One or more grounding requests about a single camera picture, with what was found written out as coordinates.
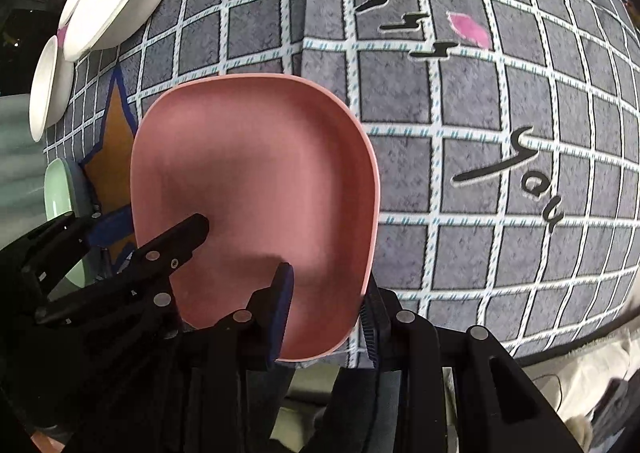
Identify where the pink square plate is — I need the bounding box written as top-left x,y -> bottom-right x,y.
130,74 -> 381,362

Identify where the small white paper bowl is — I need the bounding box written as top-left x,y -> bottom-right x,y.
28,36 -> 74,142

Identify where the green plate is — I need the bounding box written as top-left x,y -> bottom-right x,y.
43,157 -> 97,289

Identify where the grey checked tablecloth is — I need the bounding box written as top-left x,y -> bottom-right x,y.
44,0 -> 639,355

